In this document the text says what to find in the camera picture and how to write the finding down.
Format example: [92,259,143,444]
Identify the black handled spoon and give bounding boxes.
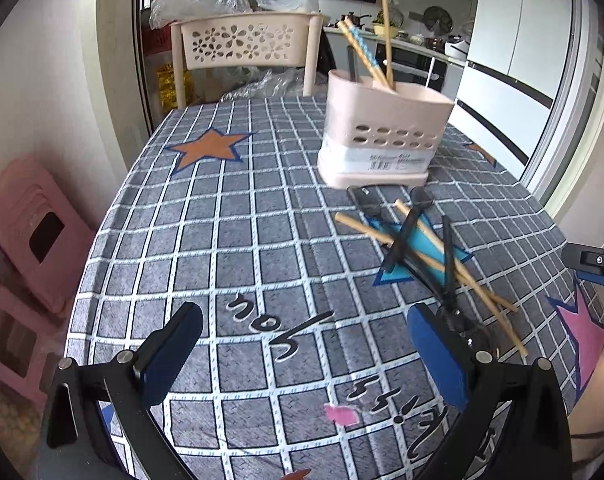
[410,186,458,311]

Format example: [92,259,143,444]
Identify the long wooden chopstick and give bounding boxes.
[334,212,518,312]

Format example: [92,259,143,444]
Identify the blue patterned chopstick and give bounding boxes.
[342,16,391,91]

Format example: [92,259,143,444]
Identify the pink plastic stool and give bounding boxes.
[0,282,71,411]
[0,156,95,318]

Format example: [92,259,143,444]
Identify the grey checkered tablecloth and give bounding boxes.
[66,98,604,479]

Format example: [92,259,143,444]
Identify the white refrigerator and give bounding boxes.
[450,0,572,179]

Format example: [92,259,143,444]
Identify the pink utensil holder caddy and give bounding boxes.
[317,70,454,190]

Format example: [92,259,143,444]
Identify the black built-in oven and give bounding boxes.
[391,42,448,91]

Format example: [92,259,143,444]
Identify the yellow bowl on counter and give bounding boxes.
[372,23,400,39]

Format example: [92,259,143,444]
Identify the beige perforated plastic basket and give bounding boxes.
[171,11,325,108]

